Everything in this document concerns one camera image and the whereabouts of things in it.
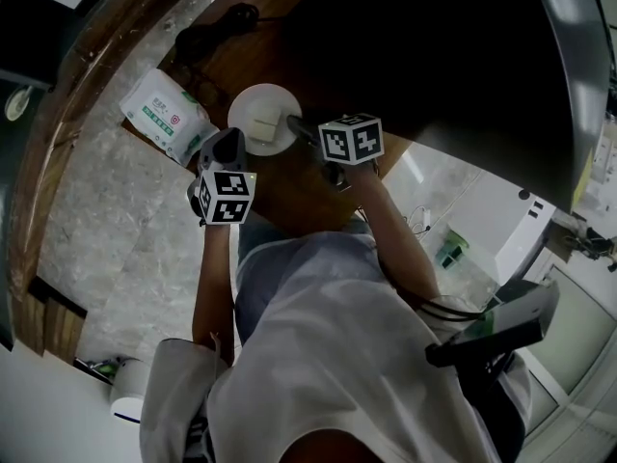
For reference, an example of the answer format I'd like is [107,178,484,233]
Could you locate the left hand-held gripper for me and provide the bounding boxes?
[187,126,258,228]

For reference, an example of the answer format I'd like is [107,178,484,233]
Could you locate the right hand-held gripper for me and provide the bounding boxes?
[286,112,386,193]

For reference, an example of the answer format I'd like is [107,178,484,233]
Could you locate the white round plate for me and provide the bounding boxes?
[227,83,304,157]

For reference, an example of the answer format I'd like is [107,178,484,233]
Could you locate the dark grey fridge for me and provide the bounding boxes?
[282,0,614,214]

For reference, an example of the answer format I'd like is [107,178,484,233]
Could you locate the person's right forearm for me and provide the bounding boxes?
[342,159,441,309]

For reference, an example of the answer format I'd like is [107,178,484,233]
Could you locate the person's left forearm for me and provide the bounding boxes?
[191,220,243,362]

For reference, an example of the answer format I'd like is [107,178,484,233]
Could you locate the white food slices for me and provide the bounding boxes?
[248,101,282,145]

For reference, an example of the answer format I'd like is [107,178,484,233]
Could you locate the white wet wipes packet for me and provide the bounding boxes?
[119,68,221,167]

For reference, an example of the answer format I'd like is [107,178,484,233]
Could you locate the green bin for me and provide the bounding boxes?
[435,229,471,270]

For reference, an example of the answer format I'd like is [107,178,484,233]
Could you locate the person's white shirt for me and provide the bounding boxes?
[139,231,532,463]

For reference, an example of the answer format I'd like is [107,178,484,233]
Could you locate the white round bin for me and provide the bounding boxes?
[109,357,152,424]

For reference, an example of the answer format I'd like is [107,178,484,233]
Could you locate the white cabinet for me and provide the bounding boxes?
[446,171,556,285]

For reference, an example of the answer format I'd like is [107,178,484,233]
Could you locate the white caster wheel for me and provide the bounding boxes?
[4,84,35,123]

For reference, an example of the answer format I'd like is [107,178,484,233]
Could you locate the black box device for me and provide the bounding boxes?
[424,280,561,368]

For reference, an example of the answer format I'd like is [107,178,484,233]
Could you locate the black coiled cable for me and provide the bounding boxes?
[174,2,262,65]

